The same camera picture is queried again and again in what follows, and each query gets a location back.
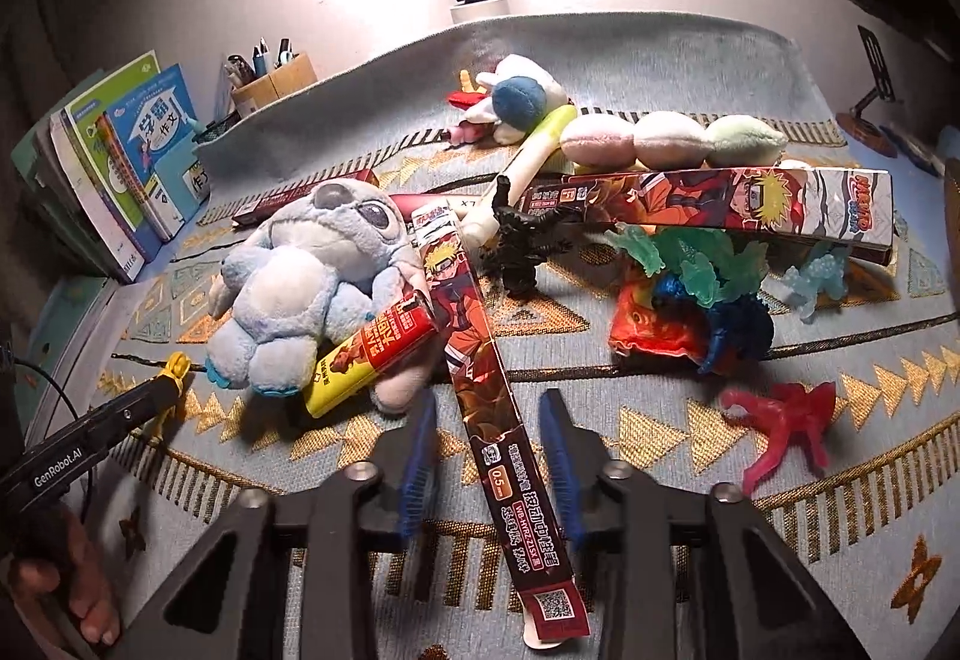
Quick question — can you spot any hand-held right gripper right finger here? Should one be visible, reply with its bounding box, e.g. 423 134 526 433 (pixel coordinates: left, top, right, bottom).
536 388 871 660

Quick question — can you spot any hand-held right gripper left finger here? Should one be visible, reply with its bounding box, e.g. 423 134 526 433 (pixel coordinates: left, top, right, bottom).
112 390 443 660

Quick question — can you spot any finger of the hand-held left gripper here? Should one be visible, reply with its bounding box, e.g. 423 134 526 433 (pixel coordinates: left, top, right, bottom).
75 371 188 443

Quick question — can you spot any yellow toy figure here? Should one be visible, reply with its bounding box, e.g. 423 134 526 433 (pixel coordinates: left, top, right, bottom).
142 351 194 445

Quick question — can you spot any cartoon printed long pen box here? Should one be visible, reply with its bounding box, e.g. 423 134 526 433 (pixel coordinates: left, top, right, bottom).
415 208 595 653
525 167 895 248

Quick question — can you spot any yellow red snack package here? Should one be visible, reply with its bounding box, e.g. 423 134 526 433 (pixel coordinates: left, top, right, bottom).
304 298 438 419

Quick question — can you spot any pale blue plush toy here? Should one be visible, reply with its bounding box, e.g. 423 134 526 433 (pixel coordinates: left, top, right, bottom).
204 174 432 415

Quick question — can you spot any black toy figure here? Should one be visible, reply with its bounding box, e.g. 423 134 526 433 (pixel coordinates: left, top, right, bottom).
480 176 582 297

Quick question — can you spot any translucent red toy figure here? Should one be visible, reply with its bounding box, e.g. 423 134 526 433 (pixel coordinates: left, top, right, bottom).
720 381 837 497

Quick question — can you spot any person's left hand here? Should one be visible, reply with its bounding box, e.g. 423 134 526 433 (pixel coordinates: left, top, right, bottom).
9 506 122 647

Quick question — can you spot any blue desk pad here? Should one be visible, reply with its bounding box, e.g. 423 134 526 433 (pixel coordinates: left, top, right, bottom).
21 105 960 436

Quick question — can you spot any orange red toy figure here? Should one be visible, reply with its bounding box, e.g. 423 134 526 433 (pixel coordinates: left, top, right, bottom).
609 281 725 372

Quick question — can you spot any white book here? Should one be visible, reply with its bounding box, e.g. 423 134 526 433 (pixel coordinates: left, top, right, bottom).
49 109 147 282

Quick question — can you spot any dark blue toy figure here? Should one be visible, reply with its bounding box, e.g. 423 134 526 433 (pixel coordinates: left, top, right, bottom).
652 274 777 376

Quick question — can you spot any translucent green toy figure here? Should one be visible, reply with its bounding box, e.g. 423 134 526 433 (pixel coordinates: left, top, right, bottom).
604 226 773 308

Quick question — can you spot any stack of workbooks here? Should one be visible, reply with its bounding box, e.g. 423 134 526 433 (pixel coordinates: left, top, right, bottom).
11 67 125 282

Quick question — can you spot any blue workbook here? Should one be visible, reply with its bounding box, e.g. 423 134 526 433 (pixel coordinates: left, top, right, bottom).
101 64 211 241

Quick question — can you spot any black mesh holder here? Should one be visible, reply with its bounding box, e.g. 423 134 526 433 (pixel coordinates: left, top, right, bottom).
193 111 242 145

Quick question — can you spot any translucent pale blue figure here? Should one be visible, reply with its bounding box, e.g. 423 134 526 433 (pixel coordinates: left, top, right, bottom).
780 240 852 316

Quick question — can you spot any pastel dumpling skewer plush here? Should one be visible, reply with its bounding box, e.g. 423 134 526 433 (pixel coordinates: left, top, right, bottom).
459 109 790 248

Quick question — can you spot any wooden pen holder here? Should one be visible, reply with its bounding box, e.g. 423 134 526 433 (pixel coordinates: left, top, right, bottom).
231 52 318 119

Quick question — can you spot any white plush with blue ball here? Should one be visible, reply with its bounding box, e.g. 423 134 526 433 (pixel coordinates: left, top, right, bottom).
448 54 572 147

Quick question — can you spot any black phone stand wooden base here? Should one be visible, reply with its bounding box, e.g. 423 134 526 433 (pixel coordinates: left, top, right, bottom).
836 25 897 149

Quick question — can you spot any black cable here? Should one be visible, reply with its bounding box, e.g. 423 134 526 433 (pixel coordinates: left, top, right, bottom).
0 341 98 481

